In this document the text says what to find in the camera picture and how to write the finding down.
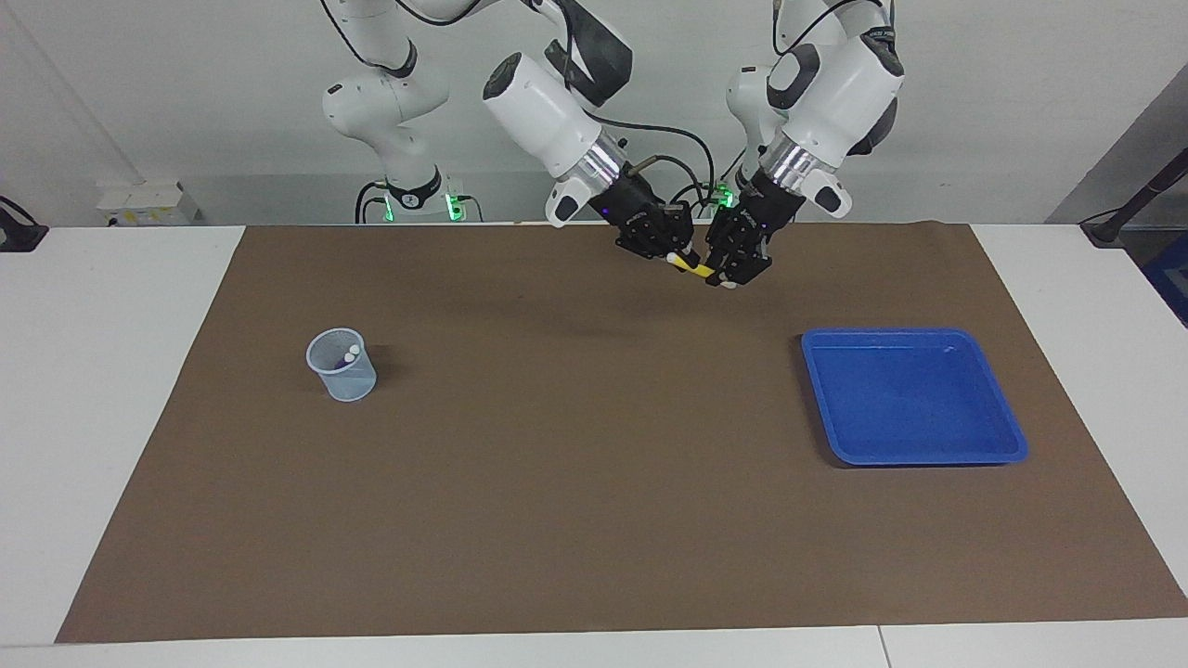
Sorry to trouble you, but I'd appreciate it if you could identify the blue plastic tray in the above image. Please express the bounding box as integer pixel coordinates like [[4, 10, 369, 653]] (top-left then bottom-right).
[[801, 327, 1029, 467]]

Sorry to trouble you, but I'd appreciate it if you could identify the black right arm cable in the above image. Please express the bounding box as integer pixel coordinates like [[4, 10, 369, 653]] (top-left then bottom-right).
[[585, 111, 717, 210]]

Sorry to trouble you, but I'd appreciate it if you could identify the black clamp base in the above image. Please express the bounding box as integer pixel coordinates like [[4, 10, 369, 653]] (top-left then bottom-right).
[[0, 195, 49, 253]]

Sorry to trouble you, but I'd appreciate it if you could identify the white wall socket box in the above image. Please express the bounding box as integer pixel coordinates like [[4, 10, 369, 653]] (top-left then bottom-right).
[[97, 181, 200, 226]]

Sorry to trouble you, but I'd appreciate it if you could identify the black stand pole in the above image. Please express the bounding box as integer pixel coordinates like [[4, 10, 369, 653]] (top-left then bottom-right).
[[1081, 148, 1188, 247]]

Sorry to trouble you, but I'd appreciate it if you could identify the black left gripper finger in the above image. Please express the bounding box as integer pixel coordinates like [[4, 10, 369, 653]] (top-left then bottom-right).
[[738, 239, 775, 285], [705, 215, 745, 287]]

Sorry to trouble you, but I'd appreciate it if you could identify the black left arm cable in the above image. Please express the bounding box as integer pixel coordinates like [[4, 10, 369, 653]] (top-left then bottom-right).
[[770, 0, 897, 57]]

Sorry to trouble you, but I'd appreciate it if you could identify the blue crate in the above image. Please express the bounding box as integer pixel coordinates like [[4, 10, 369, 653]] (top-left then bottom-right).
[[1142, 232, 1188, 326]]

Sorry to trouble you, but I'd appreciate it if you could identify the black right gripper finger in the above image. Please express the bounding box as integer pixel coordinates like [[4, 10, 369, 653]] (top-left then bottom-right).
[[661, 204, 699, 263], [616, 232, 683, 268]]

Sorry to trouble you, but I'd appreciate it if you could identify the brown table mat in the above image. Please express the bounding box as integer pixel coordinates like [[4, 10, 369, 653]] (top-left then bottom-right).
[[56, 221, 1188, 644]]

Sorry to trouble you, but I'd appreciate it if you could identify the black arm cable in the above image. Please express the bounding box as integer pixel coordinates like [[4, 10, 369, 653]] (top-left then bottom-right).
[[585, 111, 717, 210], [770, 0, 897, 57]]

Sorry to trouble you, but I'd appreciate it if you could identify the pale blue mesh pen cup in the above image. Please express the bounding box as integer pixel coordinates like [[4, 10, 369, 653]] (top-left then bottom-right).
[[306, 328, 378, 403]]

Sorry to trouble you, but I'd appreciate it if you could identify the yellow marker pen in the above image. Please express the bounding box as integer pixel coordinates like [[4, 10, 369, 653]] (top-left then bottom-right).
[[665, 252, 739, 290]]

